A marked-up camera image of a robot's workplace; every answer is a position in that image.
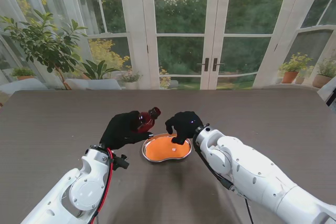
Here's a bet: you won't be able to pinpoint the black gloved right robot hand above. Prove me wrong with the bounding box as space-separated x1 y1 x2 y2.
164 111 204 145

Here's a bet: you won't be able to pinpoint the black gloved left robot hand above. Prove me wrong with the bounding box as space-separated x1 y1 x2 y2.
99 111 154 151

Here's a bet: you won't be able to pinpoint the red transparent sample bottle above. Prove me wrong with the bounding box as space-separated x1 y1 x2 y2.
135 106 162 134

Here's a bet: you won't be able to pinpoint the orange tray liner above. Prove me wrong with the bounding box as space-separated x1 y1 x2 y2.
144 134 190 161

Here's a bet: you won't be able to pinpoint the steel kidney-shaped tray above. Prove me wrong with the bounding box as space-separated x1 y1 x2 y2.
141 132 192 163

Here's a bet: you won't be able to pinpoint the printed garden window backdrop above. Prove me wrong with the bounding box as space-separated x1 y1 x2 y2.
0 0 336 91

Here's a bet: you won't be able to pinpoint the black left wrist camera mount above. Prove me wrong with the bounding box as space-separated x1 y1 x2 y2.
112 155 130 171

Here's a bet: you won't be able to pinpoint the red left arm cable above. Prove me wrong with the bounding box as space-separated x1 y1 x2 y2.
90 147 114 224

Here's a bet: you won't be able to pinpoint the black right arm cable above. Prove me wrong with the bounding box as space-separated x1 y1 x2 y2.
193 140 254 224

